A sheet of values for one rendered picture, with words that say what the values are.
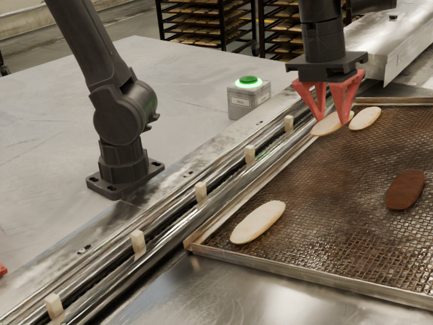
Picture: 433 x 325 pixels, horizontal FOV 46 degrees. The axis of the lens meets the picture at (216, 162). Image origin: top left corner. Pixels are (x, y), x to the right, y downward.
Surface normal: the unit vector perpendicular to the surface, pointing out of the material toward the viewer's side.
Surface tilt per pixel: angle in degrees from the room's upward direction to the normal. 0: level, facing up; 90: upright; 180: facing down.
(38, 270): 0
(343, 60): 9
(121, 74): 71
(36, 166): 0
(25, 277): 0
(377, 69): 90
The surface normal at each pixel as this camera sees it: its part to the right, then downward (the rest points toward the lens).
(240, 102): -0.58, 0.43
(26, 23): 0.81, 0.22
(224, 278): -0.22, -0.90
